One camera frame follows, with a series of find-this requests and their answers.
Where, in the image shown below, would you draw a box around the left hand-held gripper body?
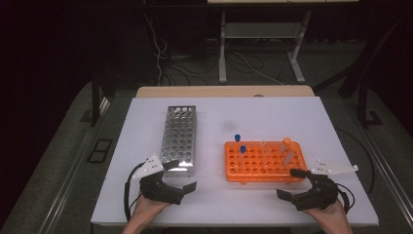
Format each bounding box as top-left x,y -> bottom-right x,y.
131,154 -> 184,206

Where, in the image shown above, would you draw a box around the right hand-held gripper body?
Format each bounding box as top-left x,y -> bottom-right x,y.
291,159 -> 359,212

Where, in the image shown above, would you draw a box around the orange-capped test tube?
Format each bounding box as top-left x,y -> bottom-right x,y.
280,136 -> 292,154
283,143 -> 299,168

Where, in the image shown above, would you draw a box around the metal test tube rack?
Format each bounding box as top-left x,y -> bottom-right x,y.
159,104 -> 198,178

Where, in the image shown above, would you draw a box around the orange test tube rack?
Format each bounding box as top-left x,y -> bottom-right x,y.
223,139 -> 309,185

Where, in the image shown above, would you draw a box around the person's left hand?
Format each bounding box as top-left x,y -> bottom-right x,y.
130,193 -> 171,226

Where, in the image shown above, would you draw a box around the person's right hand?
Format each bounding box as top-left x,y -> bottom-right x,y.
302,198 -> 349,226

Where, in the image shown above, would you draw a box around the wooden table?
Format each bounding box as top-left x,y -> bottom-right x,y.
135,85 -> 316,98

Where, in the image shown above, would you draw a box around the black angled stand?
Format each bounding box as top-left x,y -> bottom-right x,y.
313,13 -> 413,129

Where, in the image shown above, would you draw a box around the black stand leg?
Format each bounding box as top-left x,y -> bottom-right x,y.
90,67 -> 102,128

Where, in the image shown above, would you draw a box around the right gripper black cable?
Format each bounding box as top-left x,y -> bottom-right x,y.
335,182 -> 356,215

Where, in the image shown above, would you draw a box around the black floor cable loop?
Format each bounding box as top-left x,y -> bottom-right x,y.
335,127 -> 377,190

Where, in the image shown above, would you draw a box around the black floor cables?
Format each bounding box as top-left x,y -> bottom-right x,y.
160,53 -> 222,86

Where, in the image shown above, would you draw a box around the white floor cable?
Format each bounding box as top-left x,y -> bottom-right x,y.
233,51 -> 285,87

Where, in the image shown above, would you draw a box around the white hanging cable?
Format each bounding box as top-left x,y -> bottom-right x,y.
142,12 -> 169,87

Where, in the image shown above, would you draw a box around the grey metal desk frame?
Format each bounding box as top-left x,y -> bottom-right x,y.
217,9 -> 314,85

